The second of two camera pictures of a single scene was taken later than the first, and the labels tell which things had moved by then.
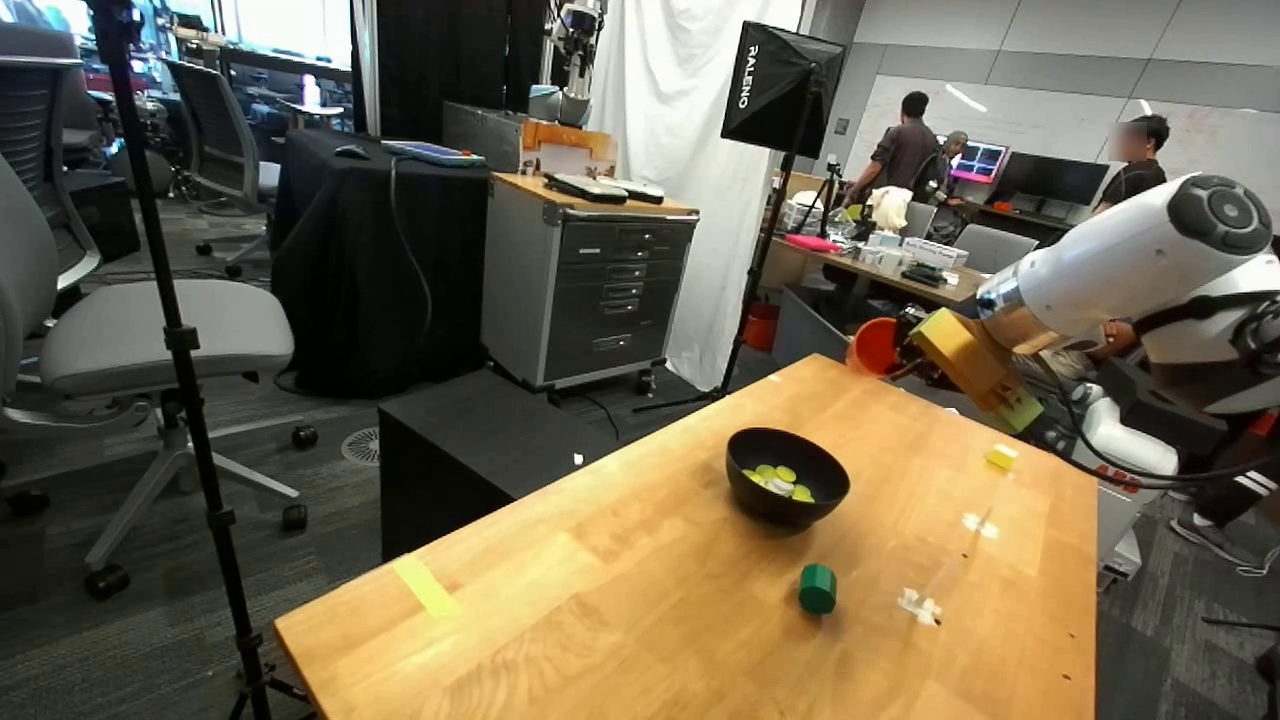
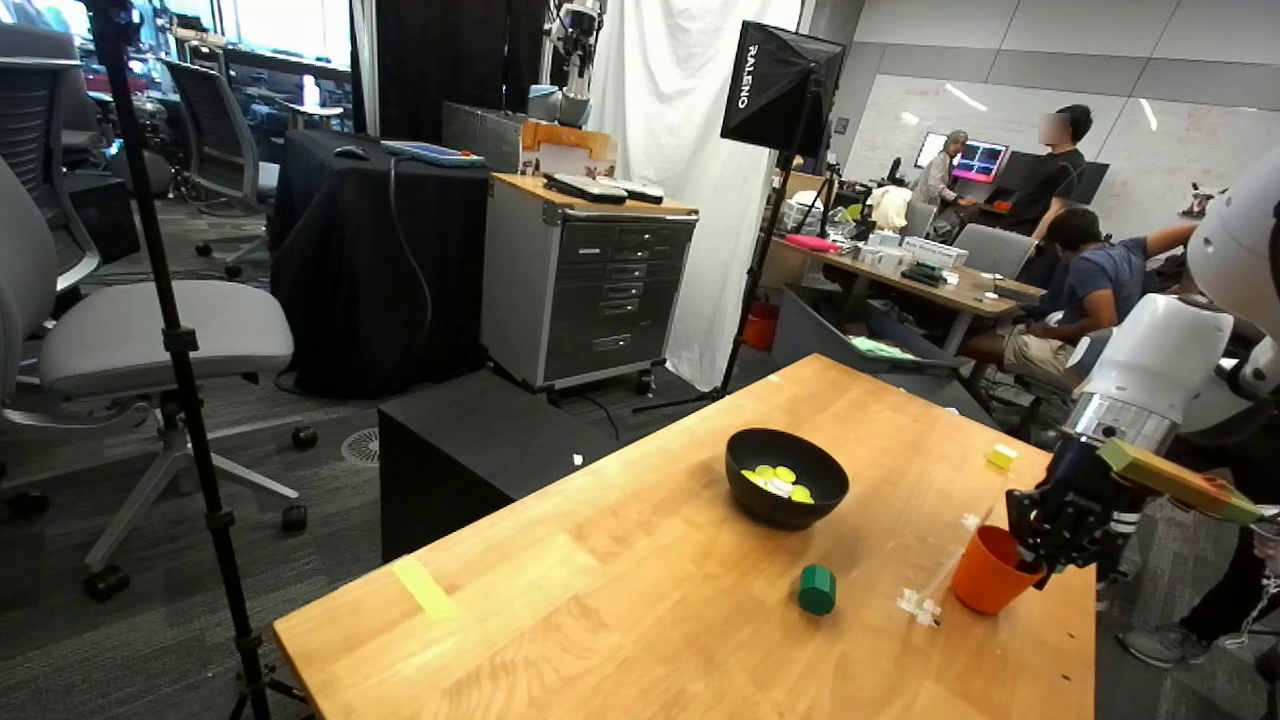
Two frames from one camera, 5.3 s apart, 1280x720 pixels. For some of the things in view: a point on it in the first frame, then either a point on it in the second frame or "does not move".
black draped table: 387,260 does not move
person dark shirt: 904,156 → 1038,191
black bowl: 781,482 does not move
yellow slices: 781,482 does not move
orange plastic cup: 879,346 → 994,568
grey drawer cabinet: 578,273 does not move
